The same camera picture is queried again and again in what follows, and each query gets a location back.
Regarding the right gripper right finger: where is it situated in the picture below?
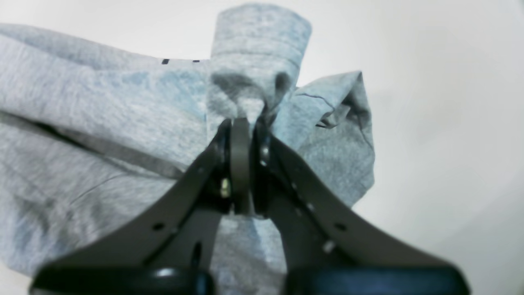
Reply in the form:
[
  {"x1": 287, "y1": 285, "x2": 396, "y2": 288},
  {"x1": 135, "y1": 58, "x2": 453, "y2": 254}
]
[{"x1": 251, "y1": 122, "x2": 470, "y2": 295}]

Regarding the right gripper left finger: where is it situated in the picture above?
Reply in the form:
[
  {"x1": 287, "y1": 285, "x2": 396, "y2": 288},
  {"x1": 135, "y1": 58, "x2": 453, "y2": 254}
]
[{"x1": 29, "y1": 118, "x2": 251, "y2": 295}]

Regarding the grey T-shirt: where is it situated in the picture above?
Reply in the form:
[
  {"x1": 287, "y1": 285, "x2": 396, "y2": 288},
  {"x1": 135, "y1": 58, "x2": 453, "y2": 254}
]
[{"x1": 0, "y1": 3, "x2": 375, "y2": 277}]

